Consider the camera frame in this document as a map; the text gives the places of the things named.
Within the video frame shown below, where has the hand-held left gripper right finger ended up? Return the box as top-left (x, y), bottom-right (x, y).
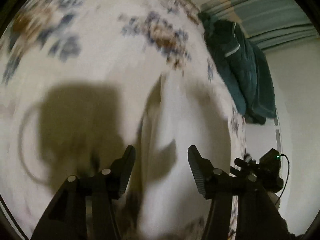
top-left (187, 145), bottom-right (292, 240)

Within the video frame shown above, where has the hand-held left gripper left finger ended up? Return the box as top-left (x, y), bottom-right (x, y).
top-left (30, 145), bottom-right (137, 240)

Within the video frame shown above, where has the white knit sweater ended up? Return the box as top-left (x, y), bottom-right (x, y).
top-left (135, 74), bottom-right (237, 240)

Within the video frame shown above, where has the person's right forearm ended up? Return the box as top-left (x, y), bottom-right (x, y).
top-left (272, 205), bottom-right (304, 240)

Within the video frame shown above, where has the white headboard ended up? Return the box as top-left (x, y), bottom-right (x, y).
top-left (244, 105), bottom-right (284, 205)

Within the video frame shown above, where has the floral bedspread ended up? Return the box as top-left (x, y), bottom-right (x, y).
top-left (0, 0), bottom-right (248, 240)

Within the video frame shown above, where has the grey-blue striped curtain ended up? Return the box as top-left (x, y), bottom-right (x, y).
top-left (200, 0), bottom-right (320, 51)

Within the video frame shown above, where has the thin black cable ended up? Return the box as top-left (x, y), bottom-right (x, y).
top-left (275, 154), bottom-right (290, 202)

